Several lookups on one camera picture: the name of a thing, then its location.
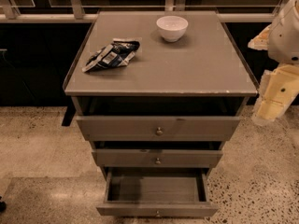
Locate grey wooden drawer cabinet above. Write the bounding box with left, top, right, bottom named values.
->
left=62, top=10, right=261, bottom=179

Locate white ceramic bowl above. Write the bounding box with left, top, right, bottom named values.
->
left=156, top=16, right=189, bottom=42

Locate metal window railing frame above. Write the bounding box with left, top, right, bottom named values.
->
left=0, top=0, right=289, bottom=23

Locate grey middle drawer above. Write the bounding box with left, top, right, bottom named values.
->
left=92, top=149, right=222, bottom=168

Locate grey top drawer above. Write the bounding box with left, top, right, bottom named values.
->
left=77, top=116, right=240, bottom=141

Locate grey drawer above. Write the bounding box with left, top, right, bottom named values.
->
left=77, top=116, right=240, bottom=141
left=92, top=149, right=222, bottom=168
left=98, top=167, right=218, bottom=217

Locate grey bottom drawer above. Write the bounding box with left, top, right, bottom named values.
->
left=98, top=167, right=218, bottom=217

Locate crumpled dark snack bag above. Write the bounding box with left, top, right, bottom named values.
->
left=82, top=38, right=140, bottom=73

